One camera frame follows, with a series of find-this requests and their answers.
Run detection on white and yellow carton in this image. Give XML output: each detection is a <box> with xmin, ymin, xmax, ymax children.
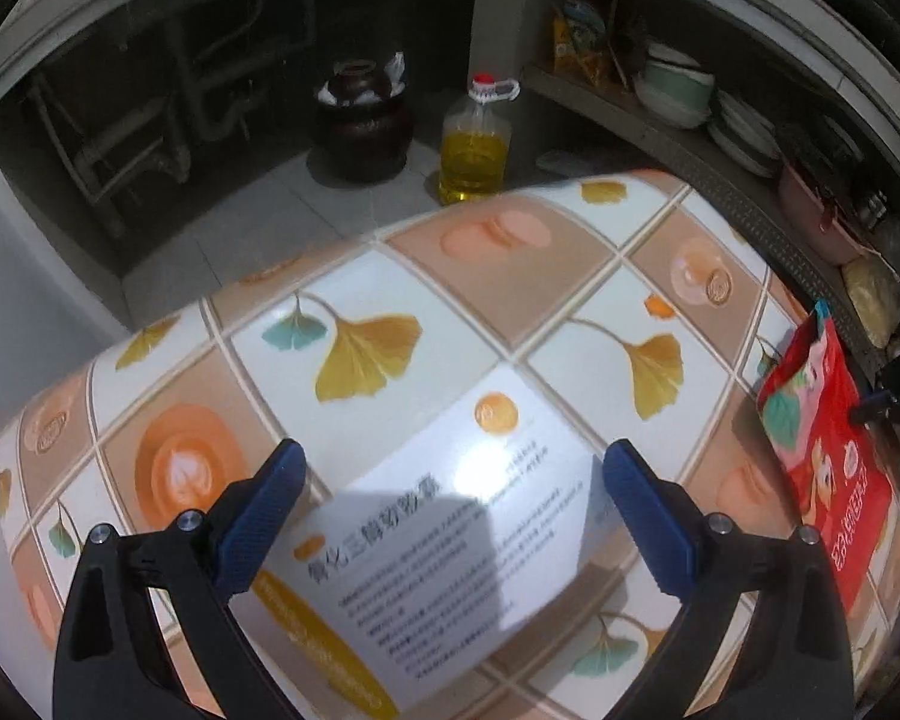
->
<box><xmin>251</xmin><ymin>364</ymin><xmax>638</xmax><ymax>720</ymax></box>

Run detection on yellow food in plastic bag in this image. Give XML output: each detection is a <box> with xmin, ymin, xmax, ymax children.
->
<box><xmin>844</xmin><ymin>255</ymin><xmax>900</xmax><ymax>350</ymax></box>

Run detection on stack of white plates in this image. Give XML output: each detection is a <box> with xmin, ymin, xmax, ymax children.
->
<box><xmin>709</xmin><ymin>90</ymin><xmax>785</xmax><ymax>177</ymax></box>

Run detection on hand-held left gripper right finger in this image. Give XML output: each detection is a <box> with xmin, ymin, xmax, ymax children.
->
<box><xmin>601</xmin><ymin>441</ymin><xmax>856</xmax><ymax>720</ymax></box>

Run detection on pink plastic bowl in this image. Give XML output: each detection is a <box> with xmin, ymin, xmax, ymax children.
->
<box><xmin>776</xmin><ymin>161</ymin><xmax>878</xmax><ymax>265</ymax></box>

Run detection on cooking oil bottle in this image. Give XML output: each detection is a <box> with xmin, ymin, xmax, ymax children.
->
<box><xmin>439</xmin><ymin>73</ymin><xmax>522</xmax><ymax>207</ymax></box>

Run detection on green and white pot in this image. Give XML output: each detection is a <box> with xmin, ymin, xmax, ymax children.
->
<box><xmin>634</xmin><ymin>41</ymin><xmax>717</xmax><ymax>128</ymax></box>

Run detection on red snack bag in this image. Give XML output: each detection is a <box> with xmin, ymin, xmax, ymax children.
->
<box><xmin>756</xmin><ymin>300</ymin><xmax>895</xmax><ymax>620</ymax></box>

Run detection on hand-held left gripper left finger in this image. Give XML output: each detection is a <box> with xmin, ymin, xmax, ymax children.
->
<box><xmin>52</xmin><ymin>439</ymin><xmax>308</xmax><ymax>720</ymax></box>

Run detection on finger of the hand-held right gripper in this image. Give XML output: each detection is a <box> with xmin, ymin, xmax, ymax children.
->
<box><xmin>849</xmin><ymin>388</ymin><xmax>900</xmax><ymax>427</ymax></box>

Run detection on grey drain pipe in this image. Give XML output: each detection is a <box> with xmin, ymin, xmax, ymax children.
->
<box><xmin>161</xmin><ymin>0</ymin><xmax>301</xmax><ymax>181</ymax></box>

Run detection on dark brown clay jar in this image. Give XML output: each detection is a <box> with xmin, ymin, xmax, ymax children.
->
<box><xmin>315</xmin><ymin>58</ymin><xmax>415</xmax><ymax>185</ymax></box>

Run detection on yellow snack bag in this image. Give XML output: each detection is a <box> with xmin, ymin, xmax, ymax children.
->
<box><xmin>551</xmin><ymin>0</ymin><xmax>623</xmax><ymax>87</ymax></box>

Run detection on metal rack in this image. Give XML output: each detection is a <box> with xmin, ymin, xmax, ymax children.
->
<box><xmin>26</xmin><ymin>67</ymin><xmax>188</xmax><ymax>237</ymax></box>

